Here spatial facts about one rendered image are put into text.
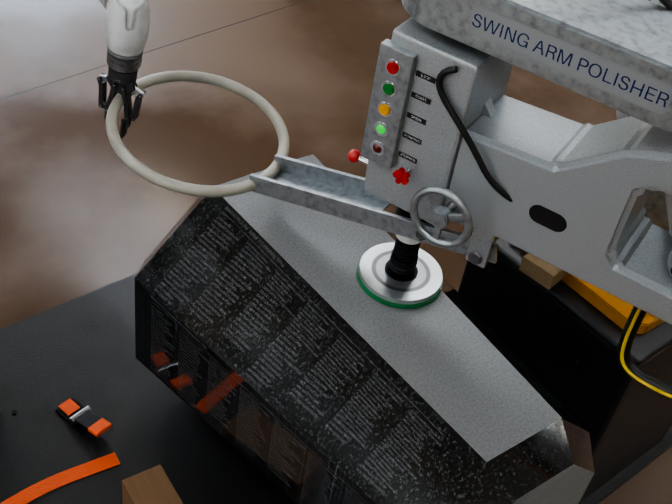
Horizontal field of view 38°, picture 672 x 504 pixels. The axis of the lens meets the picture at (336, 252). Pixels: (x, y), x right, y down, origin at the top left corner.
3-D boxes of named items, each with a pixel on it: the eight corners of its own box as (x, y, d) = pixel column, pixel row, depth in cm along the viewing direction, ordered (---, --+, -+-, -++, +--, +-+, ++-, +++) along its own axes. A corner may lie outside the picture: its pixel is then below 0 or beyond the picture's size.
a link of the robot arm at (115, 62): (133, 62, 246) (131, 80, 251) (149, 44, 253) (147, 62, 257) (100, 48, 247) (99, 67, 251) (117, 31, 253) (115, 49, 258)
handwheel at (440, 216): (481, 238, 217) (497, 186, 207) (460, 262, 211) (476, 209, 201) (423, 209, 222) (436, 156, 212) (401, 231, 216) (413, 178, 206)
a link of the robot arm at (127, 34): (148, 60, 248) (145, 29, 256) (154, 9, 237) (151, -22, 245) (104, 57, 245) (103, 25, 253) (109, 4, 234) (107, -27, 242)
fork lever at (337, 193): (524, 229, 231) (525, 211, 228) (488, 272, 218) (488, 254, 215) (286, 163, 264) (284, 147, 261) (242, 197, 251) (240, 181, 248)
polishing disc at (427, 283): (458, 284, 247) (459, 281, 247) (395, 316, 236) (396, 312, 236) (404, 235, 259) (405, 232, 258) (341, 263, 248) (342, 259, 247)
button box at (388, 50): (396, 164, 216) (420, 52, 197) (390, 170, 214) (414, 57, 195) (366, 149, 218) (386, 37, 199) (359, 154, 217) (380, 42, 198)
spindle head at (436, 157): (537, 221, 229) (596, 55, 199) (496, 270, 214) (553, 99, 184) (406, 156, 241) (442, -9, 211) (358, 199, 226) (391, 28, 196)
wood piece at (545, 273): (558, 238, 275) (563, 225, 272) (588, 257, 271) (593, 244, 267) (518, 269, 263) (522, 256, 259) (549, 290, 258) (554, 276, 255)
